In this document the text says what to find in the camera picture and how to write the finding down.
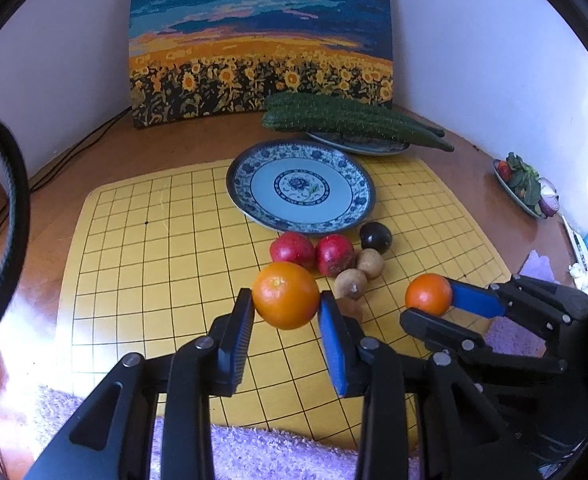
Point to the salad dish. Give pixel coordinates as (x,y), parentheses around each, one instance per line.
(535,194)

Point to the dark purple plum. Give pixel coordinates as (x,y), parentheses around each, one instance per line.
(375,235)

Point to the brown kiwi back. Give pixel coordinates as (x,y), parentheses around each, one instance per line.
(371,263)

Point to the large orange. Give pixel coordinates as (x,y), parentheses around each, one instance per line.
(285,295)

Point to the purple fluffy towel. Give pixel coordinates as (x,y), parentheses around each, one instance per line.
(238,453)

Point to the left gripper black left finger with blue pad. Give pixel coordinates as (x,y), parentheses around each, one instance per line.
(110,435)

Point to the front green cucumber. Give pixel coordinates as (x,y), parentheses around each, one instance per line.
(329,118)

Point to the back green cucumber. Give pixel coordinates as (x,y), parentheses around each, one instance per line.
(306,99)

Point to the brown kiwi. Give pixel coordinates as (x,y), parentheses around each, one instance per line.
(351,283)
(371,263)

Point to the small orange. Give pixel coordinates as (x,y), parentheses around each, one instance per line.
(430,293)

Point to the green cucumber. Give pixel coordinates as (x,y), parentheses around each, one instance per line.
(329,118)
(306,99)

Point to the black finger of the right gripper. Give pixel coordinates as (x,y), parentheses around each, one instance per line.
(439,334)

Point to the sunflower field painting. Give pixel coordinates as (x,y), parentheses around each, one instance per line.
(196,58)

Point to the brown kiwi front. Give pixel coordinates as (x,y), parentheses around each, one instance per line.
(351,283)

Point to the yellow go board mat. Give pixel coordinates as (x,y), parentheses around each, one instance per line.
(155,259)

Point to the red apple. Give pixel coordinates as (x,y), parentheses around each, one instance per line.
(334,254)
(294,248)

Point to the small blue white plate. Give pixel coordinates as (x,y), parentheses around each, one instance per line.
(360,145)

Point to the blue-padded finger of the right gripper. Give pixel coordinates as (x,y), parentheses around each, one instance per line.
(476,300)

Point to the white items at wall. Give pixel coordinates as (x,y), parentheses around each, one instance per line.
(578,270)

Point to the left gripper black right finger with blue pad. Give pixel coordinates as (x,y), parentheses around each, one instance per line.
(462,435)

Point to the blue white porcelain plate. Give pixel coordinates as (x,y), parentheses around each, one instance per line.
(300,186)

